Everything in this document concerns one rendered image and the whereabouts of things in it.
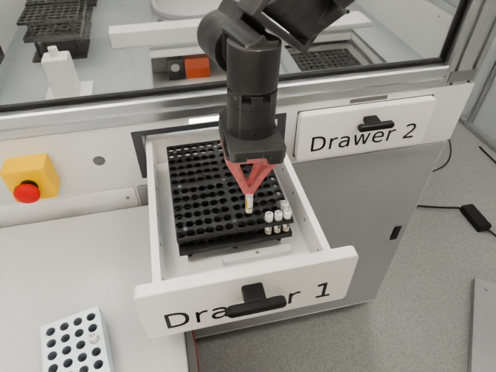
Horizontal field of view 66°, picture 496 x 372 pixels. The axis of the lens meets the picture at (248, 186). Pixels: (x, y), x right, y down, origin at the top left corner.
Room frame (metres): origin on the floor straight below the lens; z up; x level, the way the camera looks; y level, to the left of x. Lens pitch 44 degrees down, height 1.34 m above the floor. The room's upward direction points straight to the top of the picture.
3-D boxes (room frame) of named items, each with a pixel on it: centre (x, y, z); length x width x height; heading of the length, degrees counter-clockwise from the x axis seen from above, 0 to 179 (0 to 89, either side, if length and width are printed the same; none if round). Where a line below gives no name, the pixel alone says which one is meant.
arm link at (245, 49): (0.39, 0.00, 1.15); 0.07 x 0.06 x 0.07; 26
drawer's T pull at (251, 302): (0.25, -0.01, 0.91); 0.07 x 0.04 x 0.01; 103
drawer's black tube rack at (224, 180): (0.47, 0.04, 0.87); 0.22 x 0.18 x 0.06; 13
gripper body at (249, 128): (0.38, 0.00, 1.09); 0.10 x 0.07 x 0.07; 11
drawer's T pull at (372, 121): (0.63, -0.25, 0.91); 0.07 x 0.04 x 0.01; 103
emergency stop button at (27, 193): (0.46, 0.38, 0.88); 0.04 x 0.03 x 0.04; 103
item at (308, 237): (0.48, 0.04, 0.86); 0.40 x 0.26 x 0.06; 13
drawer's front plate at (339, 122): (0.65, -0.24, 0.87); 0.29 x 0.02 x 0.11; 103
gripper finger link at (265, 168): (0.38, 0.00, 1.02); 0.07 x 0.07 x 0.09; 11
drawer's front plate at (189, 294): (0.27, 0.00, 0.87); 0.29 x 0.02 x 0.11; 103
